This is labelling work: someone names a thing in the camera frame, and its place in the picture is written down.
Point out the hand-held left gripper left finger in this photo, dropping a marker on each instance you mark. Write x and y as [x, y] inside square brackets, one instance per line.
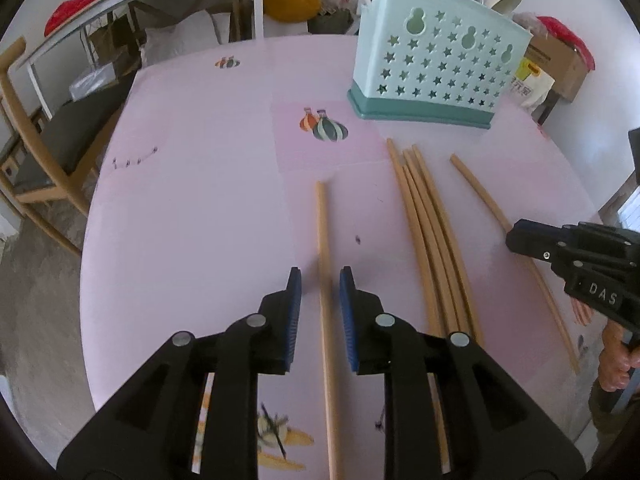
[292, 320]

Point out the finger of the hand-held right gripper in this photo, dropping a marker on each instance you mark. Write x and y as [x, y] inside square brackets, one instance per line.
[615, 240]
[532, 237]

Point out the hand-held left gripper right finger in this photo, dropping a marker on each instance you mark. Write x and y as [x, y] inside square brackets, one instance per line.
[348, 320]

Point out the tan wooden chopstick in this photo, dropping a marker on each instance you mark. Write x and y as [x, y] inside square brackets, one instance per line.
[322, 235]
[480, 190]

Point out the bundle of wooden chopsticks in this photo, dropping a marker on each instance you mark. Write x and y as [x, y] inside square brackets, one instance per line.
[425, 220]

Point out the teal star-perforated utensil holder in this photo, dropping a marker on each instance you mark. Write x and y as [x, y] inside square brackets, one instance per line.
[425, 105]

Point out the person's right hand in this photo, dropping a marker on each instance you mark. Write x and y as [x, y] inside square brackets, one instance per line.
[615, 360]

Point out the pink printed tablecloth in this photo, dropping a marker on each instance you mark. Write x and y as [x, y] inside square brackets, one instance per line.
[200, 210]

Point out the white and yellow rice bag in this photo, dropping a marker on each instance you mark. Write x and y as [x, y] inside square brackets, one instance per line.
[530, 82]

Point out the large cardboard box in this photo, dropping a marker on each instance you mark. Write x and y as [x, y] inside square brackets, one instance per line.
[562, 67]

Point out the red plastic bag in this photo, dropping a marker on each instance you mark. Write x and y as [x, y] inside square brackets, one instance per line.
[565, 35]
[70, 10]

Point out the wooden chair with dark seat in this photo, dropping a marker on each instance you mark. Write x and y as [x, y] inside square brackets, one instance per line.
[70, 130]

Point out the dark green bag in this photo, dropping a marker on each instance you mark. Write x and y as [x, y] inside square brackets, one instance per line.
[332, 22]

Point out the white pillow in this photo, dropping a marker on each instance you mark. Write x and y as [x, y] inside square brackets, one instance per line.
[180, 35]

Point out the plastic-wrapped box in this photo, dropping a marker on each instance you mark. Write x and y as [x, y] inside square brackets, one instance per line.
[95, 82]

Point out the small brown cardboard box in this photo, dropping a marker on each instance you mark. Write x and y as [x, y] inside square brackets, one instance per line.
[107, 37]

